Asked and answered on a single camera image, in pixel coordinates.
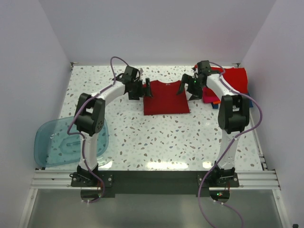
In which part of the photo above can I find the aluminium frame rail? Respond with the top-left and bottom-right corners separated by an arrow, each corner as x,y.
30,170 -> 279,190

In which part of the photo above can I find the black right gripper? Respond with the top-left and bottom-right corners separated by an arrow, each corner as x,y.
176,74 -> 205,101

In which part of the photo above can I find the translucent blue plastic bin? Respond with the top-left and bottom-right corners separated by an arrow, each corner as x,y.
34,115 -> 110,168

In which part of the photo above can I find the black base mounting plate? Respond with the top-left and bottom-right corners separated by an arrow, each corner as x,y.
71,170 -> 239,199

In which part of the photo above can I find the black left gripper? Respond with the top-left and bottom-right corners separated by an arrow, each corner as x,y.
129,77 -> 152,100

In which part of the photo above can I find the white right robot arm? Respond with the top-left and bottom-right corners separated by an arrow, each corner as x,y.
177,60 -> 250,187

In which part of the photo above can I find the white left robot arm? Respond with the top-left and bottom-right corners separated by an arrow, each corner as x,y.
67,66 -> 152,189

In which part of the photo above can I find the pink folded shirt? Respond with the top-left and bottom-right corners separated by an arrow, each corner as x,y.
202,87 -> 216,104

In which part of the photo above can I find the bright red folded shirt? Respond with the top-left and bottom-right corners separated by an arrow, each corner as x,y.
208,67 -> 248,94

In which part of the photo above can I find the dark red t shirt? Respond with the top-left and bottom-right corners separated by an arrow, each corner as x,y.
143,80 -> 190,115

